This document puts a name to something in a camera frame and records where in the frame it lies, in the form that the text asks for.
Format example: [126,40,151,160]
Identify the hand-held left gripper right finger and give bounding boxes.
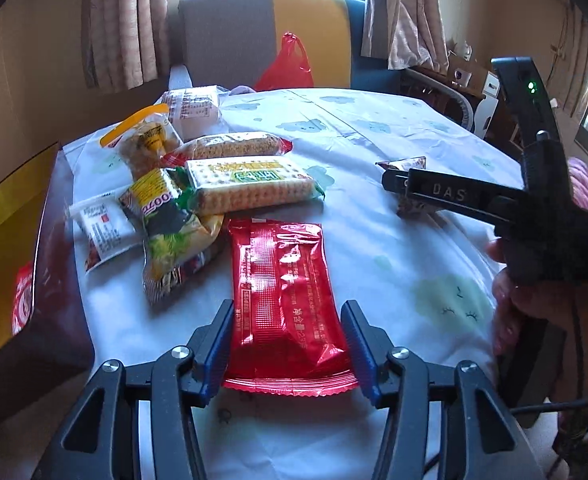
[340,300,547,480]

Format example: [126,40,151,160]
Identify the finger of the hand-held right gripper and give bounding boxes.
[424,200,504,227]
[383,167,527,208]

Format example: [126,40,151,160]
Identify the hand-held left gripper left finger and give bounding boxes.
[31,300,235,480]

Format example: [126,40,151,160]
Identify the small brown snack packet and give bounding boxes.
[375,156,429,219]

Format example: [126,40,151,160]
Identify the yellow green snack packet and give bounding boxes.
[119,167,225,306]

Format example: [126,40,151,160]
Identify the green yellow cracker packet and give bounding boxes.
[185,156,327,214]

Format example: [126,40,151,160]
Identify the small white snack packet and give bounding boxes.
[69,195,140,273]

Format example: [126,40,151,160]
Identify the dark red gold-lined box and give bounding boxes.
[0,142,97,436]

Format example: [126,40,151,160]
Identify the clear grain bar packet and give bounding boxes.
[161,131,293,168]

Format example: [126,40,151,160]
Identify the person's right hand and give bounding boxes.
[488,239,588,361]

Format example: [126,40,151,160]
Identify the dark patterned snack packet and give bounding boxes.
[171,245,221,281]

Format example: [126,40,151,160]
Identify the cardboard box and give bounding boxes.
[446,42,502,141]

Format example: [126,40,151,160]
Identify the beige patterned curtain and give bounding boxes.
[81,0,169,93]
[361,0,449,71]

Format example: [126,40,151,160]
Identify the red white snack packet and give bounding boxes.
[11,262,36,337]

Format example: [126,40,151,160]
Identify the red plastic bag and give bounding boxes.
[253,32,315,92]

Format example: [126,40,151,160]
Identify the clear yellow-trimmed snack bag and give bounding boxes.
[99,104,185,181]

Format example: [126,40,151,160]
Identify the pale wrapped biscuit pack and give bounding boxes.
[161,86,223,141]

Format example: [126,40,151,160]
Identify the grey yellow blue armchair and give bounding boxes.
[168,0,476,133]

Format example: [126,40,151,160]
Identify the black cable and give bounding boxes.
[511,280,588,416]

